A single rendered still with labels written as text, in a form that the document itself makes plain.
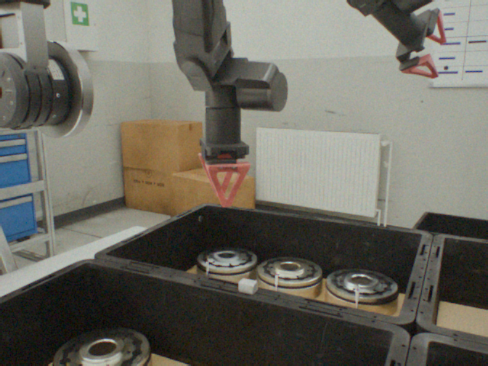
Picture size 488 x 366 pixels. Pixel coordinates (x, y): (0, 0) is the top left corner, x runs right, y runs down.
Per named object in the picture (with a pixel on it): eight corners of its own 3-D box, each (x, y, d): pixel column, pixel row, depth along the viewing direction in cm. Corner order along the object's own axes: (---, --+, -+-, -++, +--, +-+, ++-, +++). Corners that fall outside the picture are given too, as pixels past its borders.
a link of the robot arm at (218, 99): (218, 67, 73) (197, 67, 69) (255, 68, 70) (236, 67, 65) (218, 111, 75) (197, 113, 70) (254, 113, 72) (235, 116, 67)
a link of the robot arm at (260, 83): (202, 21, 66) (177, 61, 63) (273, 17, 61) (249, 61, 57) (232, 82, 75) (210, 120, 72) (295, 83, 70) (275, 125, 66)
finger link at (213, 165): (240, 197, 77) (241, 143, 75) (250, 209, 70) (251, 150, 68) (201, 199, 76) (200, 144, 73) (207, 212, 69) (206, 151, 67)
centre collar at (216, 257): (206, 259, 76) (206, 255, 76) (224, 250, 80) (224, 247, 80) (230, 266, 73) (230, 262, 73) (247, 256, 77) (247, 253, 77)
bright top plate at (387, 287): (320, 295, 64) (320, 290, 64) (332, 268, 74) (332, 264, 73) (396, 307, 61) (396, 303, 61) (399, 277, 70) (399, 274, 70)
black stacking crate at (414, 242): (95, 338, 62) (89, 260, 59) (205, 261, 88) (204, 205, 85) (401, 436, 45) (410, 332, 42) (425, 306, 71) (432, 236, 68)
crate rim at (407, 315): (88, 273, 60) (86, 255, 59) (204, 214, 86) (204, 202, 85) (410, 351, 43) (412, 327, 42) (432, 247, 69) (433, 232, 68)
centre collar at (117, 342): (69, 361, 48) (68, 356, 48) (96, 337, 53) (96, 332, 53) (109, 369, 47) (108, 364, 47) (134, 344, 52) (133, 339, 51)
